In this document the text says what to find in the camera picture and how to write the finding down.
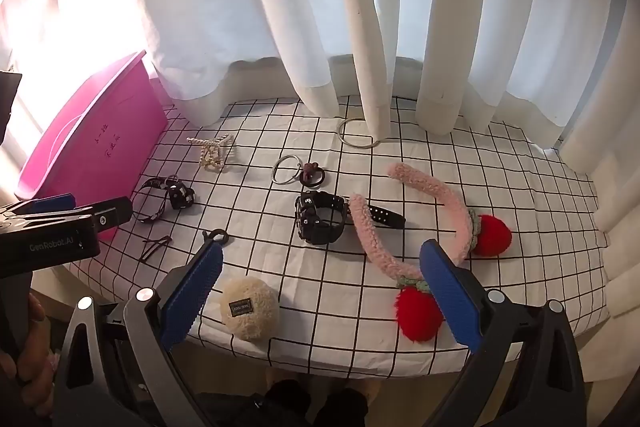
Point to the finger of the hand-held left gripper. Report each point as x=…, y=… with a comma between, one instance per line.
x=47, y=206
x=110, y=213

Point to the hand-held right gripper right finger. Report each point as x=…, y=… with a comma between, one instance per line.
x=450, y=302

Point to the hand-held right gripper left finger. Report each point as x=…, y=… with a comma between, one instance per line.
x=195, y=292

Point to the beige plush hair clip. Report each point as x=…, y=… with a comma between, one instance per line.
x=250, y=307

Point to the small black hook clip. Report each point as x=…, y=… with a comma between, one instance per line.
x=220, y=236

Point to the black printed ribbon band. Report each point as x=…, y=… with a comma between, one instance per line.
x=180, y=197

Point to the pink plastic basin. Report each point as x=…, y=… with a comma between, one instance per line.
x=100, y=132

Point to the pink fluffy pompom headband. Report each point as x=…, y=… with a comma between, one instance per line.
x=365, y=227

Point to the pearl hair clip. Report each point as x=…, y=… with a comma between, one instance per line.
x=212, y=159

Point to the beaded silver bangle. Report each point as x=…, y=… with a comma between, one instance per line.
x=276, y=174

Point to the black wrist watch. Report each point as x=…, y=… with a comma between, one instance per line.
x=320, y=219

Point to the person's left hand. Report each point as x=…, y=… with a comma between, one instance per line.
x=40, y=357

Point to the black hairpin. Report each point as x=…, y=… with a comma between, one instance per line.
x=152, y=252
x=159, y=241

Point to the black grid white tablecloth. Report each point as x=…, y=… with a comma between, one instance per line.
x=270, y=257

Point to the person's legs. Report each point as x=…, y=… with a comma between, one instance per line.
x=295, y=404

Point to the plain silver bangle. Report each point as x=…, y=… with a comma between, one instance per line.
x=340, y=136

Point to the white curtain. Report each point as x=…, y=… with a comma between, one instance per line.
x=300, y=7

